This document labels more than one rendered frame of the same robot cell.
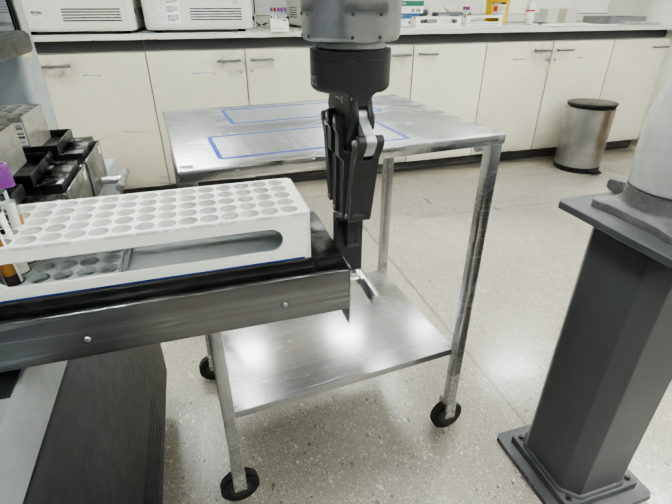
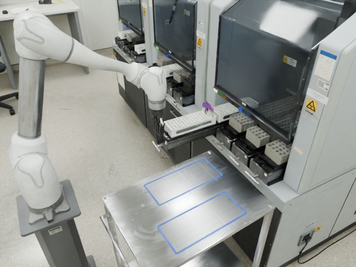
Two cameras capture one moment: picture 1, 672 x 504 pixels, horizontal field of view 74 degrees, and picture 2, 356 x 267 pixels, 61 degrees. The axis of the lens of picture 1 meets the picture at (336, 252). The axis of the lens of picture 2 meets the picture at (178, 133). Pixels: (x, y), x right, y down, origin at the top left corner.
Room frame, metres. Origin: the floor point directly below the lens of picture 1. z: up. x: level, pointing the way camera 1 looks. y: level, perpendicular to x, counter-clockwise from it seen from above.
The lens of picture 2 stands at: (1.80, -0.16, 1.81)
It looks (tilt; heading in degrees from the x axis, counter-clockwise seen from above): 36 degrees down; 169
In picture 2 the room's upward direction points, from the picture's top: 1 degrees counter-clockwise
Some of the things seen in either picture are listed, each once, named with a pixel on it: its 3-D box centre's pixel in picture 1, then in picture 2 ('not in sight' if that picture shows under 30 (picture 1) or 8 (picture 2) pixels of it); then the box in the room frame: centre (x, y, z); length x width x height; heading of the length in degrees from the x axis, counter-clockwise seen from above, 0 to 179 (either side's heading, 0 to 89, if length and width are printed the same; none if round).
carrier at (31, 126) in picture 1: (30, 128); (274, 154); (0.77, 0.52, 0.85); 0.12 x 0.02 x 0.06; 16
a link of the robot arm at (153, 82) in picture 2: not in sight; (154, 82); (0.44, -0.02, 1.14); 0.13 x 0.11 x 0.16; 23
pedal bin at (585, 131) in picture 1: (584, 135); not in sight; (3.11, -1.73, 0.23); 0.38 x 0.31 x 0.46; 17
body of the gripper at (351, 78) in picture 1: (349, 97); (157, 114); (0.45, -0.01, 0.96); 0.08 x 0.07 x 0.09; 17
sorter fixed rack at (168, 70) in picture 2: not in sight; (180, 69); (-0.38, 0.27, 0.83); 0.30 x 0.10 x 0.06; 107
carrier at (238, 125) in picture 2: not in sight; (236, 124); (0.47, 0.43, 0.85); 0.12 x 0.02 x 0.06; 17
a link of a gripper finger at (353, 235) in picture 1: (354, 228); not in sight; (0.43, -0.02, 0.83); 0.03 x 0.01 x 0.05; 17
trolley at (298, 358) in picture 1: (322, 284); (186, 257); (0.95, 0.03, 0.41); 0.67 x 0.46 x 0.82; 111
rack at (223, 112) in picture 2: not in sight; (234, 109); (0.30, 0.48, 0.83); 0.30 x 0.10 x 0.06; 107
